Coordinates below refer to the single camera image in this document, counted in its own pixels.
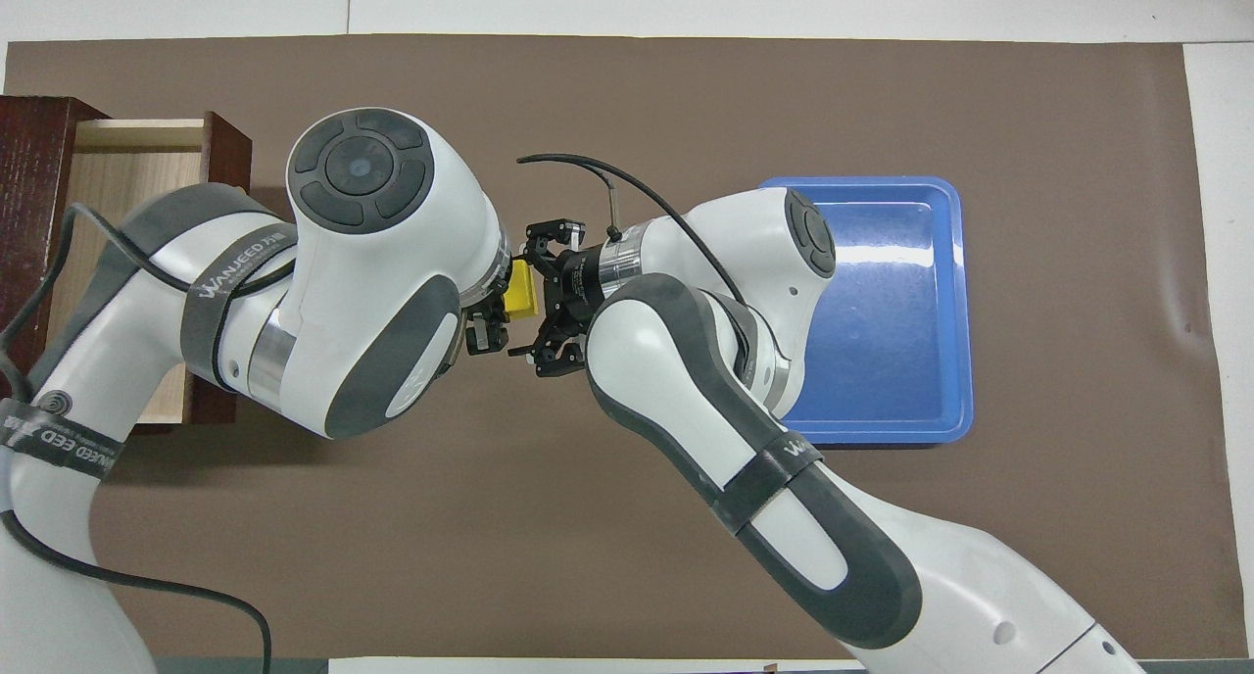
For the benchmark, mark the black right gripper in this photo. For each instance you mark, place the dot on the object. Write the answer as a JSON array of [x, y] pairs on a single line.
[[576, 280]]

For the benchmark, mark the yellow cube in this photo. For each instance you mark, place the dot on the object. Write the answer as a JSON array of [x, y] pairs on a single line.
[[521, 292]]

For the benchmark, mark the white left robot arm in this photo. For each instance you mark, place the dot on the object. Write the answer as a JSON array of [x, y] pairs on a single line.
[[392, 263]]

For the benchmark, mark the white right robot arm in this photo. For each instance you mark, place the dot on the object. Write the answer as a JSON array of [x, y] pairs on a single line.
[[686, 361]]

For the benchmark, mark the brown table mat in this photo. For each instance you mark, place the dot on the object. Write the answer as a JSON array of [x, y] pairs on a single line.
[[490, 556]]

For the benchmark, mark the blue plastic tray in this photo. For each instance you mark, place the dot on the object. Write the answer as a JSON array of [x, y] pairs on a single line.
[[901, 341]]

